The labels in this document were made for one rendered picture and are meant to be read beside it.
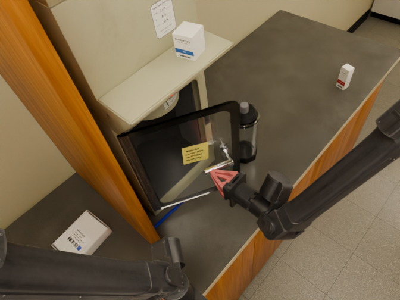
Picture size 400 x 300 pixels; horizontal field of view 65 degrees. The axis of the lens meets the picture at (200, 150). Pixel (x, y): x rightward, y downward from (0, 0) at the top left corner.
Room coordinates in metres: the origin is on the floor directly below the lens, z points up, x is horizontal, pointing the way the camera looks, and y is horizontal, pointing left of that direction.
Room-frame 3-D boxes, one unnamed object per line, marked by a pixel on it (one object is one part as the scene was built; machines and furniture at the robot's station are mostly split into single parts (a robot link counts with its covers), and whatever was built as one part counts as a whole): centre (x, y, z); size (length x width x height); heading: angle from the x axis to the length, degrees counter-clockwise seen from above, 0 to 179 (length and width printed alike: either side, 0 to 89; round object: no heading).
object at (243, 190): (0.40, -0.09, 1.20); 0.07 x 0.07 x 0.10; 39
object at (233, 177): (0.46, -0.05, 1.19); 0.09 x 0.07 x 0.07; 39
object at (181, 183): (0.54, 0.03, 1.19); 0.30 x 0.01 x 0.40; 99
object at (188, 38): (0.62, -0.02, 1.54); 0.05 x 0.05 x 0.06; 53
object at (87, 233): (0.48, 0.45, 0.96); 0.16 x 0.12 x 0.04; 135
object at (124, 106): (0.57, 0.04, 1.46); 0.32 x 0.11 x 0.10; 129
